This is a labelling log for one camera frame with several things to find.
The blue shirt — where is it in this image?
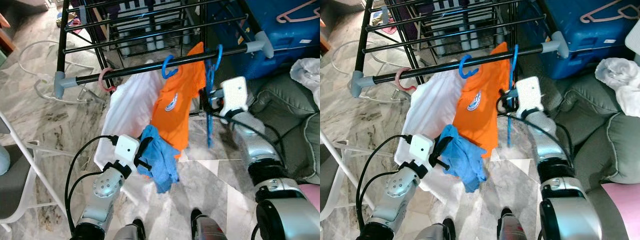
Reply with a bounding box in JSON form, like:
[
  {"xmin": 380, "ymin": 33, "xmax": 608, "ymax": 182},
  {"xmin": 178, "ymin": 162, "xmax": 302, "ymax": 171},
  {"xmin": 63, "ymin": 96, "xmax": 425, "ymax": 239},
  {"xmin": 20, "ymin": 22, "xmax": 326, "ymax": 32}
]
[
  {"xmin": 439, "ymin": 124, "xmax": 488, "ymax": 193},
  {"xmin": 136, "ymin": 124, "xmax": 181, "ymax": 195}
]

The pink plastic hanger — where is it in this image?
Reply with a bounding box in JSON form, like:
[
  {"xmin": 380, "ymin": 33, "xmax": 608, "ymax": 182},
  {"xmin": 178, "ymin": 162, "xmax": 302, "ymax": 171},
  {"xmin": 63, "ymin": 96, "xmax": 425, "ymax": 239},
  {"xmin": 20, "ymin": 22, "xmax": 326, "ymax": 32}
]
[
  {"xmin": 97, "ymin": 66, "xmax": 117, "ymax": 93},
  {"xmin": 580, "ymin": 0, "xmax": 640, "ymax": 23},
  {"xmin": 394, "ymin": 66, "xmax": 416, "ymax": 92},
  {"xmin": 276, "ymin": 0, "xmax": 321, "ymax": 24}
]

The white shirt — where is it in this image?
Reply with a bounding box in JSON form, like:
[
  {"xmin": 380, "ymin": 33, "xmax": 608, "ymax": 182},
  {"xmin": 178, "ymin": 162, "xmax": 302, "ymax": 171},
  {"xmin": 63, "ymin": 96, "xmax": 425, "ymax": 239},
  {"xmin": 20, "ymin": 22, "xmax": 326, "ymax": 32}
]
[
  {"xmin": 393, "ymin": 75, "xmax": 467, "ymax": 193},
  {"xmin": 94, "ymin": 62, "xmax": 166, "ymax": 171}
]

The orange shirt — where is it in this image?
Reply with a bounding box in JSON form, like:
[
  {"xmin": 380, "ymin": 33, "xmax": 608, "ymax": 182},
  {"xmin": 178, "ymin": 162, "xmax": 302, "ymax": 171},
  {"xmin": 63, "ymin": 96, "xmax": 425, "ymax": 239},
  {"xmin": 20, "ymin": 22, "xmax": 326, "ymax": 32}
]
[
  {"xmin": 150, "ymin": 41, "xmax": 207, "ymax": 158},
  {"xmin": 452, "ymin": 41, "xmax": 511, "ymax": 158}
]

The robot left leg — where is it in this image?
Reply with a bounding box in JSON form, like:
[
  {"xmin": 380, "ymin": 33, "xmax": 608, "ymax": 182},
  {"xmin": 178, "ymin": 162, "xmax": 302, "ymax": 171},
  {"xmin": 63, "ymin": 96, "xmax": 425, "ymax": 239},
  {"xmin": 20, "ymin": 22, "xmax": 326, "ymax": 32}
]
[
  {"xmin": 112, "ymin": 218, "xmax": 147, "ymax": 240},
  {"xmin": 415, "ymin": 217, "xmax": 456, "ymax": 240}
]

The robot leg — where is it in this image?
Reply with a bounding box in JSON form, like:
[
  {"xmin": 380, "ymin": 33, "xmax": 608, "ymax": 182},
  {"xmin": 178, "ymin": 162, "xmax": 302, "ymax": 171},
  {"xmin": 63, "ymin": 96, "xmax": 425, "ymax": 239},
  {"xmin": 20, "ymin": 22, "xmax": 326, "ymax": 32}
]
[
  {"xmin": 497, "ymin": 207, "xmax": 533, "ymax": 240},
  {"xmin": 415, "ymin": 217, "xmax": 456, "ymax": 240},
  {"xmin": 112, "ymin": 218, "xmax": 147, "ymax": 240},
  {"xmin": 191, "ymin": 209, "xmax": 228, "ymax": 240}
]

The grey green sofa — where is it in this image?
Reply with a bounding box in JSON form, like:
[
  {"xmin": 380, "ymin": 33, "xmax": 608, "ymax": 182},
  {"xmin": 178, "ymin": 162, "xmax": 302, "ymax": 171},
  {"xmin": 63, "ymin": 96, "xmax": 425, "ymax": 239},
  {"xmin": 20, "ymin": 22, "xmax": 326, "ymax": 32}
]
[
  {"xmin": 542, "ymin": 75, "xmax": 640, "ymax": 240},
  {"xmin": 247, "ymin": 75, "xmax": 321, "ymax": 186}
]

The black metal drying rack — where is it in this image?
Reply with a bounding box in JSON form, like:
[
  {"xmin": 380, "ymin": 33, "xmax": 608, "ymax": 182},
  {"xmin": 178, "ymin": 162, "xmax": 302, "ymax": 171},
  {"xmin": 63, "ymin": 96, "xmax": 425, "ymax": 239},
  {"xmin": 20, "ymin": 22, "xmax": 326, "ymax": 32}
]
[
  {"xmin": 350, "ymin": 0, "xmax": 570, "ymax": 98},
  {"xmin": 52, "ymin": 0, "xmax": 275, "ymax": 101}
]

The robot right leg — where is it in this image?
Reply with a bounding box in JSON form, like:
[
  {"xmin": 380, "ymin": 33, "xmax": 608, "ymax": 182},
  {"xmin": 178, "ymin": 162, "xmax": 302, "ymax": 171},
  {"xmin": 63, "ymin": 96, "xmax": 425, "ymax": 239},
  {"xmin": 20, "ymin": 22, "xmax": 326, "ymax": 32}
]
[
  {"xmin": 191, "ymin": 209, "xmax": 228, "ymax": 240},
  {"xmin": 497, "ymin": 207, "xmax": 533, "ymax": 240}
]

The crumpled white cloth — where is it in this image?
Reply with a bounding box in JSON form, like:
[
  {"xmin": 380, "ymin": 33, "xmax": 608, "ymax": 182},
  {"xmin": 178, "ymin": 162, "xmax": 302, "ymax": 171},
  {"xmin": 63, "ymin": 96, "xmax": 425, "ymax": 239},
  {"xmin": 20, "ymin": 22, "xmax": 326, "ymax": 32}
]
[
  {"xmin": 595, "ymin": 57, "xmax": 640, "ymax": 118},
  {"xmin": 290, "ymin": 57, "xmax": 321, "ymax": 108}
]

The white folding chair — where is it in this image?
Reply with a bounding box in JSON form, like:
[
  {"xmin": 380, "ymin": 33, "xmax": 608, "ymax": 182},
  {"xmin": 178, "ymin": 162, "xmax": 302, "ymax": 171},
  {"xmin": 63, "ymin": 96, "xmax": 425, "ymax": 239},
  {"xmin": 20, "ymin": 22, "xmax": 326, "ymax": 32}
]
[
  {"xmin": 320, "ymin": 132, "xmax": 363, "ymax": 221},
  {"xmin": 0, "ymin": 112, "xmax": 68, "ymax": 233}
]

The pink sheet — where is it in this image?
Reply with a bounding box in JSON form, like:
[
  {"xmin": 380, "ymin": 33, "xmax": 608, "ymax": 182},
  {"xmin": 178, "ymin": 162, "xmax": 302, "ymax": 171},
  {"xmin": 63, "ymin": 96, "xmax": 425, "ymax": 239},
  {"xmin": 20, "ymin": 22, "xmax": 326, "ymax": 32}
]
[
  {"xmin": 600, "ymin": 182, "xmax": 640, "ymax": 240},
  {"xmin": 297, "ymin": 182, "xmax": 321, "ymax": 211}
]

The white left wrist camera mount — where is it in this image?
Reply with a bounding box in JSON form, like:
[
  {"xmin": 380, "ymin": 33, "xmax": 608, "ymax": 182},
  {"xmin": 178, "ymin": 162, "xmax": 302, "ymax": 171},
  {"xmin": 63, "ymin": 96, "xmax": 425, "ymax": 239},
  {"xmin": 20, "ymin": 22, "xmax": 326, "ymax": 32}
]
[
  {"xmin": 114, "ymin": 135, "xmax": 140, "ymax": 168},
  {"xmin": 409, "ymin": 134, "xmax": 435, "ymax": 168}
]

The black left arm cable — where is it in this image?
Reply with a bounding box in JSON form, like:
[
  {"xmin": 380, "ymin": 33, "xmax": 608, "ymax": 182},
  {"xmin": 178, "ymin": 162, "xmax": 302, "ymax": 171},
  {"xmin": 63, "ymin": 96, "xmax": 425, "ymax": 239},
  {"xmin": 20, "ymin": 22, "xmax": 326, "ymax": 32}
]
[
  {"xmin": 355, "ymin": 134, "xmax": 413, "ymax": 236},
  {"xmin": 64, "ymin": 135, "xmax": 118, "ymax": 236}
]

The white round tube frame stand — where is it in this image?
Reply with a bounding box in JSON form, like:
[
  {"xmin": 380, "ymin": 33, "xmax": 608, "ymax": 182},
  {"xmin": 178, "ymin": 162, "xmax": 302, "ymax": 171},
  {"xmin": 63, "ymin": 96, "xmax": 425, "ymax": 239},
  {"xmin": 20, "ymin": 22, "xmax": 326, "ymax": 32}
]
[
  {"xmin": 330, "ymin": 39, "xmax": 401, "ymax": 101},
  {"xmin": 17, "ymin": 40, "xmax": 108, "ymax": 106}
]

